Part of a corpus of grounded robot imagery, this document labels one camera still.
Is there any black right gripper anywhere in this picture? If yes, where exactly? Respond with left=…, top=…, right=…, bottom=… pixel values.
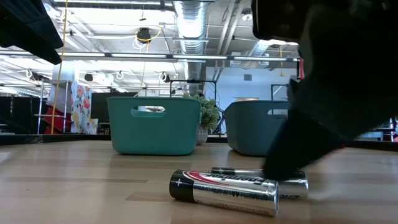
left=287, top=0, right=398, bottom=141

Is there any silver Energizer AA battery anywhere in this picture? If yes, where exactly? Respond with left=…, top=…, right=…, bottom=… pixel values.
left=169, top=169, right=279, bottom=218
left=210, top=166, right=310, bottom=200

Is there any blue plastic bin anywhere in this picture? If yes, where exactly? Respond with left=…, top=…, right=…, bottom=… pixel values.
left=224, top=100, right=290, bottom=157

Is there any green plastic bin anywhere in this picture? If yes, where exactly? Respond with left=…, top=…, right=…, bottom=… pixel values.
left=106, top=96, right=202, bottom=156

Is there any small green potted plant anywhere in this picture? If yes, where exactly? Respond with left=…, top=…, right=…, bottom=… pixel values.
left=186, top=94, right=221, bottom=146

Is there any overhead light bar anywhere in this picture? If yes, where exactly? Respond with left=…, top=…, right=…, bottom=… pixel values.
left=46, top=51, right=301, bottom=63

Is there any black monitor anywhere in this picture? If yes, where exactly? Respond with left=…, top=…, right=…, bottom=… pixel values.
left=90, top=91, right=139, bottom=124

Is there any floral banner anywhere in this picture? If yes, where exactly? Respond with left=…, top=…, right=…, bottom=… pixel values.
left=70, top=80, right=99, bottom=135

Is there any red panel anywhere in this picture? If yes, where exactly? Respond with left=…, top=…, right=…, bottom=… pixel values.
left=43, top=105, right=73, bottom=135

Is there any metal rack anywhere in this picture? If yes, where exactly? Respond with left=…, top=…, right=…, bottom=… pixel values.
left=34, top=79, right=72, bottom=135

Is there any black partition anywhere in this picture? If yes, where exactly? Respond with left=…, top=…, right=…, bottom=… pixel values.
left=0, top=95, right=42, bottom=135

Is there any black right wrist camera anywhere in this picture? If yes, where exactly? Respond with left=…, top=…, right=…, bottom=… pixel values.
left=251, top=0, right=301, bottom=42

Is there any silver ventilation duct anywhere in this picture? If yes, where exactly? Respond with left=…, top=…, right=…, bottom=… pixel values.
left=173, top=0, right=208, bottom=98

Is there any black ceiling dome camera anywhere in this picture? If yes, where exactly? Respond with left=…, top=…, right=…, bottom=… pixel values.
left=136, top=27, right=153, bottom=44

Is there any yellow cable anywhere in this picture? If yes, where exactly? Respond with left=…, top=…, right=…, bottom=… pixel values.
left=50, top=0, right=70, bottom=135

